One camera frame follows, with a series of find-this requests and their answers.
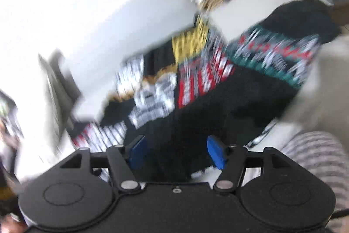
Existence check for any black patterned knit sweater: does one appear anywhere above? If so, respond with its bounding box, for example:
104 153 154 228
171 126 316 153
71 0 342 183

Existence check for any person's striped clothing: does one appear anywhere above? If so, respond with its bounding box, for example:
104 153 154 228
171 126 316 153
280 131 349 233

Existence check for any grey sofa cushion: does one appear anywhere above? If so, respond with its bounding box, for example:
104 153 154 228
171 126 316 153
38 50 84 138

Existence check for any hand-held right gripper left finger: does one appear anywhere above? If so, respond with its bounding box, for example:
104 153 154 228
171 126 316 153
60 135 148 192

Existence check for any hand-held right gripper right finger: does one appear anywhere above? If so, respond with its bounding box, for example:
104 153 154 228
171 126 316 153
207 135 295 192

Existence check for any grey sofa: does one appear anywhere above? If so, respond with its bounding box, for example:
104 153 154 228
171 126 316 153
15 0 303 187

